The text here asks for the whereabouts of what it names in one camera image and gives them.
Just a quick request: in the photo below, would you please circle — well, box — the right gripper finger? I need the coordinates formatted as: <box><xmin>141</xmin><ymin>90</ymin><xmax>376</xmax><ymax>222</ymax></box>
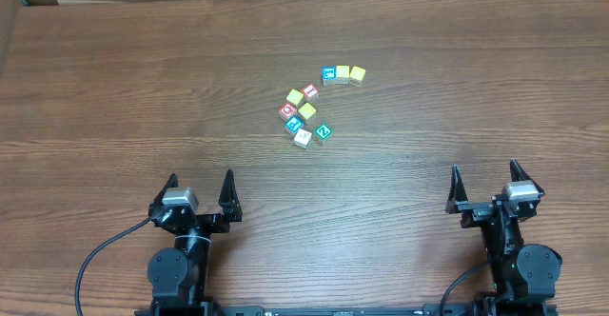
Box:
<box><xmin>445</xmin><ymin>165</ymin><xmax>469</xmax><ymax>214</ymax></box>
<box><xmin>510</xmin><ymin>158</ymin><xmax>545</xmax><ymax>197</ymax></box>

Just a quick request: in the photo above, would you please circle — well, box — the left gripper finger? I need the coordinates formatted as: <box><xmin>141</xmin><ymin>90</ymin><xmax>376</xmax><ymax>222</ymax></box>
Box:
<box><xmin>218</xmin><ymin>169</ymin><xmax>243</xmax><ymax>223</ymax></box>
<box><xmin>153</xmin><ymin>173</ymin><xmax>178</xmax><ymax>205</ymax></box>

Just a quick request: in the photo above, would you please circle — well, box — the white picture block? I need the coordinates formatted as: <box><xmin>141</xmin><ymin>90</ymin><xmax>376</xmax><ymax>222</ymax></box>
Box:
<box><xmin>294</xmin><ymin>128</ymin><xmax>313</xmax><ymax>148</ymax></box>

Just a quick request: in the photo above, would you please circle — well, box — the green letter Z block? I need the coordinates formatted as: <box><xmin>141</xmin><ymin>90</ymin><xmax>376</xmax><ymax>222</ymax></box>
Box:
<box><xmin>314</xmin><ymin>124</ymin><xmax>333</xmax><ymax>145</ymax></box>

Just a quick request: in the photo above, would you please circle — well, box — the yellow block cluster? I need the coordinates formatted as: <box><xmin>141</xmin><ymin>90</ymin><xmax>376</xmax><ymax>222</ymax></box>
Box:
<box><xmin>298</xmin><ymin>103</ymin><xmax>317</xmax><ymax>123</ymax></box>
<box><xmin>285</xmin><ymin>89</ymin><xmax>305</xmax><ymax>108</ymax></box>

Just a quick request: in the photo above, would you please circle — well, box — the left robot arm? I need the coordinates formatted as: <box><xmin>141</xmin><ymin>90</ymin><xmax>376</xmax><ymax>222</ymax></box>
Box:
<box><xmin>147</xmin><ymin>170</ymin><xmax>243</xmax><ymax>315</ymax></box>

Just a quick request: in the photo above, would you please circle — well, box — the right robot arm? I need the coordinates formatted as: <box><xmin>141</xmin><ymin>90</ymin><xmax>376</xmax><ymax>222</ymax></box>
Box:
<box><xmin>445</xmin><ymin>159</ymin><xmax>562</xmax><ymax>315</ymax></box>

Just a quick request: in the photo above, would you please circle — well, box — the blue letter P block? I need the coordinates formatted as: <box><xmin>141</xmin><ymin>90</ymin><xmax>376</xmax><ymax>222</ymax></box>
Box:
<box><xmin>285</xmin><ymin>116</ymin><xmax>304</xmax><ymax>136</ymax></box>

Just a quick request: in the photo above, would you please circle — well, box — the red letter Q block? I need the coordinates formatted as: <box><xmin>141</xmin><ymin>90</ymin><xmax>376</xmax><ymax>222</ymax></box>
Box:
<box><xmin>279</xmin><ymin>102</ymin><xmax>298</xmax><ymax>121</ymax></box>

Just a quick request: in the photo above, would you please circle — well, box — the red letter I block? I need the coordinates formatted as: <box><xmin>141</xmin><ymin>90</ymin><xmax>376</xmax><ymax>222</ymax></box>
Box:
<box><xmin>301</xmin><ymin>83</ymin><xmax>320</xmax><ymax>102</ymax></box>

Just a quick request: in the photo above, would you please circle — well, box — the yellow block top right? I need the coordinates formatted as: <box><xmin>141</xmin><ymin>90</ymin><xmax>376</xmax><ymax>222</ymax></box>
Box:
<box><xmin>349</xmin><ymin>66</ymin><xmax>366</xmax><ymax>87</ymax></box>

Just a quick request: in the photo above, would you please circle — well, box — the blue letter block top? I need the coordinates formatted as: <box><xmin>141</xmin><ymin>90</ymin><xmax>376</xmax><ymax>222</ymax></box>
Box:
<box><xmin>322</xmin><ymin>67</ymin><xmax>337</xmax><ymax>86</ymax></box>

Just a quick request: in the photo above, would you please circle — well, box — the yellow block top middle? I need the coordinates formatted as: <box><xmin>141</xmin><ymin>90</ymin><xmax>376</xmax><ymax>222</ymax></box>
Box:
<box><xmin>336</xmin><ymin>65</ymin><xmax>350</xmax><ymax>85</ymax></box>

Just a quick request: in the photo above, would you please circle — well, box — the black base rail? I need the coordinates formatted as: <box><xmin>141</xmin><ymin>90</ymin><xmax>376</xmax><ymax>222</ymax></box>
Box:
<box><xmin>133</xmin><ymin>303</ymin><xmax>560</xmax><ymax>316</ymax></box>

